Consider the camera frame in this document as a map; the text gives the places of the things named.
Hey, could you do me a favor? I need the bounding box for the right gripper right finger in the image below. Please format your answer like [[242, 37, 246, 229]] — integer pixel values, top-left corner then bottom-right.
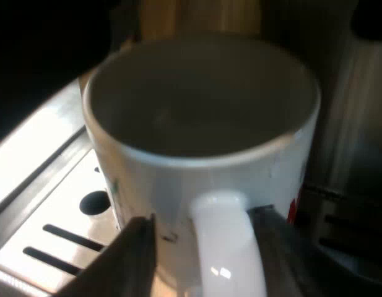
[[246, 204, 343, 297]]

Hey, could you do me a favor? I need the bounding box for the steel espresso machine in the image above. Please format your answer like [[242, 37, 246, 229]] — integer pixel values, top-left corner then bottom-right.
[[0, 0, 382, 297]]

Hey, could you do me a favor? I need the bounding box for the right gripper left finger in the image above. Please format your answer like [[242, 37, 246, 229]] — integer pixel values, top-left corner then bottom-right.
[[56, 213, 158, 297]]

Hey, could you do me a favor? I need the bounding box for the white mug with red and black print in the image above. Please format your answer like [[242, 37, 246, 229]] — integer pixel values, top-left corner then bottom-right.
[[82, 38, 322, 297]]

